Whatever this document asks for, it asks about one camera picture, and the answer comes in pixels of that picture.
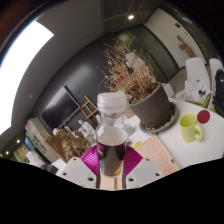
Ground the wooden easel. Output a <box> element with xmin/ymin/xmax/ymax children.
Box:
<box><xmin>79</xmin><ymin>95</ymin><xmax>100</xmax><ymax>129</ymax></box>

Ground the loose paper stack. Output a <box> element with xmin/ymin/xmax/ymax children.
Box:
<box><xmin>184</xmin><ymin>79</ymin><xmax>206</xmax><ymax>103</ymax></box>

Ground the wooden figure sculpture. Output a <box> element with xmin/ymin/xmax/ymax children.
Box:
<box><xmin>176</xmin><ymin>34</ymin><xmax>198</xmax><ymax>58</ymax></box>

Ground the small white figurine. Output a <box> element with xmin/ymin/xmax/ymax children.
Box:
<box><xmin>78</xmin><ymin>119</ymin><xmax>96</xmax><ymax>138</ymax></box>

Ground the dark wall screen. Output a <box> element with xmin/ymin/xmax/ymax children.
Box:
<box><xmin>39</xmin><ymin>85</ymin><xmax>82</xmax><ymax>132</ymax></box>

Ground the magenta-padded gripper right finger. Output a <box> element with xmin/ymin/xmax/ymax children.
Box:
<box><xmin>121</xmin><ymin>145</ymin><xmax>164</xmax><ymax>190</ymax></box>

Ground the golden brown relief sculpture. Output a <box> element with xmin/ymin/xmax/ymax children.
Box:
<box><xmin>46</xmin><ymin>128</ymin><xmax>93</xmax><ymax>164</ymax></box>

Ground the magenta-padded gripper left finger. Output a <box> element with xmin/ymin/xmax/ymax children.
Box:
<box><xmin>56</xmin><ymin>144</ymin><xmax>102</xmax><ymax>190</ymax></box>

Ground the light plywood panel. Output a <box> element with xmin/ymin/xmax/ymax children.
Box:
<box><xmin>99</xmin><ymin>134</ymin><xmax>181</xmax><ymax>190</ymax></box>

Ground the flat round red coaster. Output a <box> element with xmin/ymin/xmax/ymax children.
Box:
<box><xmin>196</xmin><ymin>109</ymin><xmax>212</xmax><ymax>125</ymax></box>

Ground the dried plant in dark pot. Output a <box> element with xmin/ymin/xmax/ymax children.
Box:
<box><xmin>96</xmin><ymin>36</ymin><xmax>174</xmax><ymax>129</ymax></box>

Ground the cardboard box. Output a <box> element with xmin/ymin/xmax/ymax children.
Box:
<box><xmin>123</xmin><ymin>105</ymin><xmax>137</xmax><ymax>120</ymax></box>

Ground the long ceiling light strip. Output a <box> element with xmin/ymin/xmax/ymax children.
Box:
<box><xmin>0</xmin><ymin>20</ymin><xmax>55</xmax><ymax>136</ymax></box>

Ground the white shelf cabinet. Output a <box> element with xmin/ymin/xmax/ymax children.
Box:
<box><xmin>24</xmin><ymin>117</ymin><xmax>59</xmax><ymax>164</ymax></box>

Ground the yellow-green mug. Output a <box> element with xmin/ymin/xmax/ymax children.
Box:
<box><xmin>179</xmin><ymin>112</ymin><xmax>205</xmax><ymax>144</ymax></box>

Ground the clear white-capped drink bottle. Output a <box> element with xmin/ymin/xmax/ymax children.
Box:
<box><xmin>95</xmin><ymin>91</ymin><xmax>129</xmax><ymax>178</ymax></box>

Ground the grey plant saucer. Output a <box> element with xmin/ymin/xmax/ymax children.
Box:
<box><xmin>138</xmin><ymin>101</ymin><xmax>179</xmax><ymax>135</ymax></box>

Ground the small yellow packet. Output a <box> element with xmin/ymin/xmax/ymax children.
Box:
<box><xmin>130</xmin><ymin>141</ymin><xmax>143</xmax><ymax>149</ymax></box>

